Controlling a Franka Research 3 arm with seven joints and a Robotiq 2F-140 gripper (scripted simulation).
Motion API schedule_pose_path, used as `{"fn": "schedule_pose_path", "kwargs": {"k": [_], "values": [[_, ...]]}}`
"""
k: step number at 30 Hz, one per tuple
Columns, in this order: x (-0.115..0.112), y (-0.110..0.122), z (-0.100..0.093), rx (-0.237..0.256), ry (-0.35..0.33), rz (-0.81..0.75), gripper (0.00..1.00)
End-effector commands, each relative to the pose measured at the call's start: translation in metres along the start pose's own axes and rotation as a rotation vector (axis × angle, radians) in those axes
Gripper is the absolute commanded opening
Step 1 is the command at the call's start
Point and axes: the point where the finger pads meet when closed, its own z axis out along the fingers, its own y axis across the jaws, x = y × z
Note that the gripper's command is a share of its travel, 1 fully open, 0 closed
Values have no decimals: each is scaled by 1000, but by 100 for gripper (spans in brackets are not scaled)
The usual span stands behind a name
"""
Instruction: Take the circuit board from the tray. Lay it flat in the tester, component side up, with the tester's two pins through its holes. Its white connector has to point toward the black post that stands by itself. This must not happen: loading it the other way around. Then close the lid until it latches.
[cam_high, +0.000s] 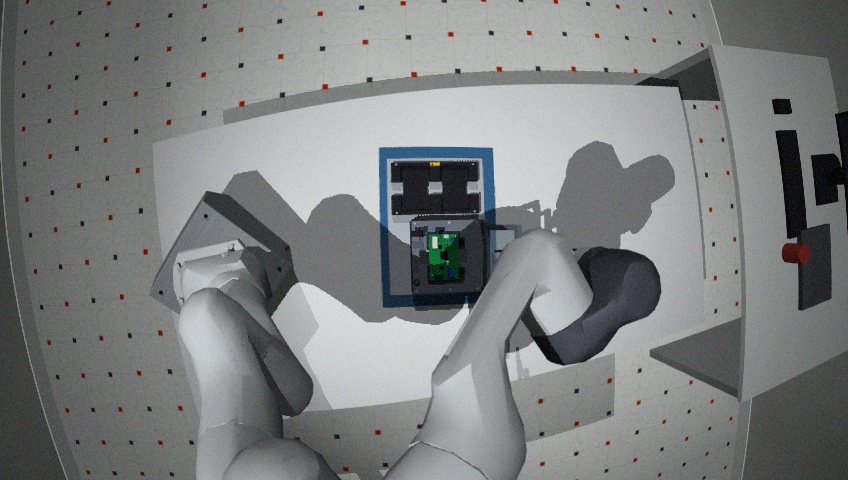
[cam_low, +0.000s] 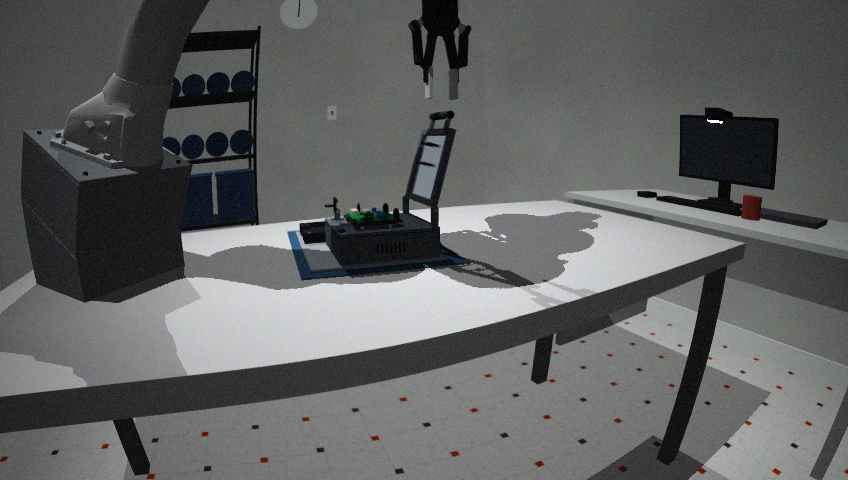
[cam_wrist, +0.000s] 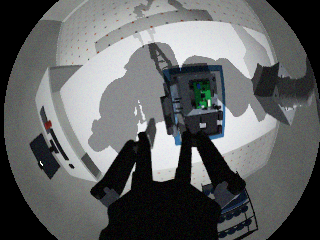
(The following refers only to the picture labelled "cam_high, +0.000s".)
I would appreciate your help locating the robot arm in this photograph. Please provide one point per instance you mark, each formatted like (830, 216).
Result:
(472, 428)

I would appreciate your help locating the green circuit board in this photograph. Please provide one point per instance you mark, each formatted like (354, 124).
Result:
(443, 256)

